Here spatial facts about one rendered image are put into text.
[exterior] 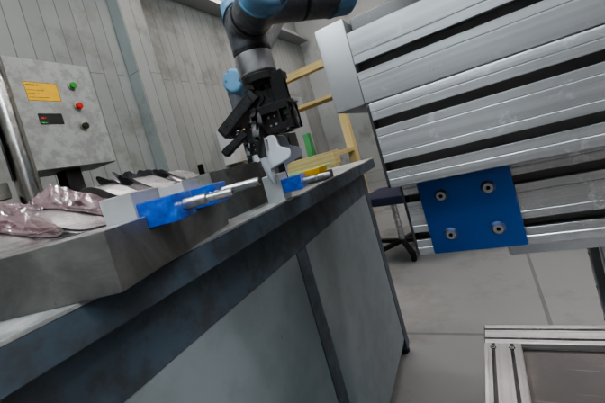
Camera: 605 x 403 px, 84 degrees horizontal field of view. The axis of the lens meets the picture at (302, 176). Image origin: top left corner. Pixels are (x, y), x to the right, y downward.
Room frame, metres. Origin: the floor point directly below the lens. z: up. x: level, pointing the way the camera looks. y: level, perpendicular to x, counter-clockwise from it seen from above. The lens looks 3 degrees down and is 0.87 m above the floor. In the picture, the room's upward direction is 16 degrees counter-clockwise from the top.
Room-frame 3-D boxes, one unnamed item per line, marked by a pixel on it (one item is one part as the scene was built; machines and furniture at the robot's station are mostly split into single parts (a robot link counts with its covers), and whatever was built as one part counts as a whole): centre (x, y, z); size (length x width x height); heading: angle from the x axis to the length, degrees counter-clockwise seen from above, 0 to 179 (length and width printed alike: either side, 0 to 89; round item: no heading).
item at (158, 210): (0.36, 0.14, 0.85); 0.13 x 0.05 x 0.05; 82
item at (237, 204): (0.81, 0.32, 0.87); 0.50 x 0.26 x 0.14; 64
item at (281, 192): (0.67, 0.01, 0.83); 0.13 x 0.05 x 0.05; 74
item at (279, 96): (0.67, 0.02, 0.99); 0.09 x 0.08 x 0.12; 74
